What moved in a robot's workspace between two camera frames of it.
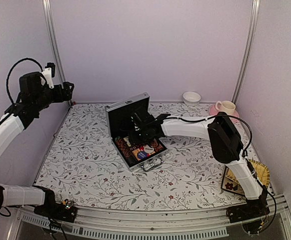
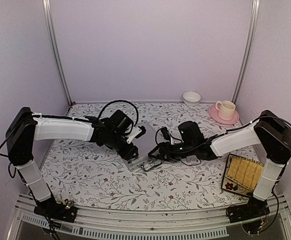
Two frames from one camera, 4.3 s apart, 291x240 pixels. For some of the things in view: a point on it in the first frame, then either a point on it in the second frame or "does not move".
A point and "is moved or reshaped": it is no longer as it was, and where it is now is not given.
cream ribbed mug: x=226 y=106 does not move
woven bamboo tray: x=230 y=183 does not move
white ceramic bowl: x=191 y=98 does not move
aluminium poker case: x=135 y=154 is moved or reshaped
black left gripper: x=61 y=97 → x=127 y=154
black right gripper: x=134 y=140 → x=162 y=147
